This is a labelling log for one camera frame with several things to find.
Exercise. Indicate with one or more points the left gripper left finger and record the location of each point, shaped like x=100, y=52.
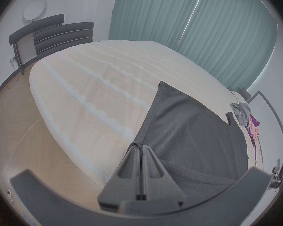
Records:
x=122, y=189

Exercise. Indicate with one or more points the bed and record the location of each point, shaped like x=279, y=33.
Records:
x=96, y=83

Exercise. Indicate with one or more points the grey garment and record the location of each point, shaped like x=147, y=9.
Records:
x=241, y=113

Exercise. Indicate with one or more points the grey bedside table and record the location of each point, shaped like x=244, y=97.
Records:
x=243, y=92

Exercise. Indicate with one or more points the pile of clothes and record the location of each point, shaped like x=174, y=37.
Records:
x=253, y=128

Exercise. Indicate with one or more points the black dressing table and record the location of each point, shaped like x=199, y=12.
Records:
x=37, y=27

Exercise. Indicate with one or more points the round white mirror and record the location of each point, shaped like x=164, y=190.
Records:
x=35, y=9

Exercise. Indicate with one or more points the black T-shirt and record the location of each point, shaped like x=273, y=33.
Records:
x=191, y=138

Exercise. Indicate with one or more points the white printed pillow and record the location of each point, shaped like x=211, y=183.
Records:
x=237, y=97

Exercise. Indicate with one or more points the blue-green curtain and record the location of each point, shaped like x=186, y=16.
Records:
x=151, y=15
x=231, y=39

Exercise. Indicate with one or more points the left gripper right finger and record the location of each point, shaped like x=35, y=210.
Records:
x=160, y=189

